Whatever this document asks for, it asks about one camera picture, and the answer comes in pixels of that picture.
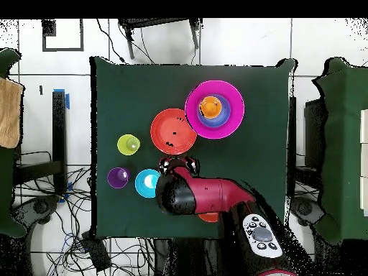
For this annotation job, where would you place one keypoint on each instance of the large pink plastic bowl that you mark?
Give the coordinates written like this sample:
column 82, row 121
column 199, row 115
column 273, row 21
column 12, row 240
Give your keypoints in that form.
column 192, row 120

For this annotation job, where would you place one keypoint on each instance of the light blue translucent bowl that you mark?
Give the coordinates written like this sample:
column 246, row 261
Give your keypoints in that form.
column 217, row 122

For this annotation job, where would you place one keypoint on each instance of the orange plastic cup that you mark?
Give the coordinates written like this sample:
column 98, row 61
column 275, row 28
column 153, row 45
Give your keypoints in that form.
column 210, row 107

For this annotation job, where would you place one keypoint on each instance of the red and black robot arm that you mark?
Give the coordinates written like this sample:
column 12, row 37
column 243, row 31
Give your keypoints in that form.
column 218, row 192

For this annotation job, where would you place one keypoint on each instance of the red-orange shallow bowl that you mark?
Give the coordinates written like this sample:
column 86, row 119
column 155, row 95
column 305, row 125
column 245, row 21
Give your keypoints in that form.
column 164, row 129

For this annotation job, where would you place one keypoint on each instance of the cyan ribbed bowl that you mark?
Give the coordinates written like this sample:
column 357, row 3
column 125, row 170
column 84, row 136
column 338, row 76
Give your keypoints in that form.
column 142, row 187

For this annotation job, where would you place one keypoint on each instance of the yellow plastic cup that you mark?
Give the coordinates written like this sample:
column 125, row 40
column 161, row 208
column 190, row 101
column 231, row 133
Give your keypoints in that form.
column 123, row 145

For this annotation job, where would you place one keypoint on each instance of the orange translucent bowl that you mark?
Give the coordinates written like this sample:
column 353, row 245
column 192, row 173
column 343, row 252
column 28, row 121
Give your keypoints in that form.
column 208, row 217

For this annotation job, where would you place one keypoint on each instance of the purple plastic cup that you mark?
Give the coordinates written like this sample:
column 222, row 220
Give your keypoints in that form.
column 115, row 178

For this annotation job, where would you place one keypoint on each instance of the dark green table cloth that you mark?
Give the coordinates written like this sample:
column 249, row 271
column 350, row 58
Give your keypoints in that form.
column 129, row 100

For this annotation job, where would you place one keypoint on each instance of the blue tape strip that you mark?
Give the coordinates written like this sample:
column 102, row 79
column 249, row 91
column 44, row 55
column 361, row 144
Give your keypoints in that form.
column 69, row 187
column 67, row 100

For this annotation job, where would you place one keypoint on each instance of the black power strip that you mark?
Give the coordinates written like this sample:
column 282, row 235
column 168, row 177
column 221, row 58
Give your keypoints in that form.
column 96, row 253

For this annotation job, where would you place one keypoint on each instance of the black floor stand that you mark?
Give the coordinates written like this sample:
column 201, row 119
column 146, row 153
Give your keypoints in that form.
column 59, row 129

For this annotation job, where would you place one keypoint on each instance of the black floor device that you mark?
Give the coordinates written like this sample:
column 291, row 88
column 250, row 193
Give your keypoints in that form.
column 41, row 207
column 306, row 208

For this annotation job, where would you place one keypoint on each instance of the black metal stool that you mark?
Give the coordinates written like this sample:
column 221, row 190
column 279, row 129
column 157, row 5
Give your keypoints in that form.
column 149, row 22

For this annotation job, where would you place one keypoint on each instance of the dark green side cloth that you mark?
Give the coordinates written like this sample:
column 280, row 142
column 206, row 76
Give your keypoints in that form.
column 342, row 143
column 5, row 187

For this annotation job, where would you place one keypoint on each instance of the white box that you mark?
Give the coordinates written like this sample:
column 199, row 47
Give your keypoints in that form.
column 364, row 195
column 364, row 159
column 364, row 126

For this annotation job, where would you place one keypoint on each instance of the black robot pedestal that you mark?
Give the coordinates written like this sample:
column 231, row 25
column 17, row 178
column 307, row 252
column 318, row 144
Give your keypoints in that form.
column 187, row 258

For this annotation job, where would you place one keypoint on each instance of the black square frame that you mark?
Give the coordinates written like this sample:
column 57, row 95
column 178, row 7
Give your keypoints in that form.
column 49, row 28

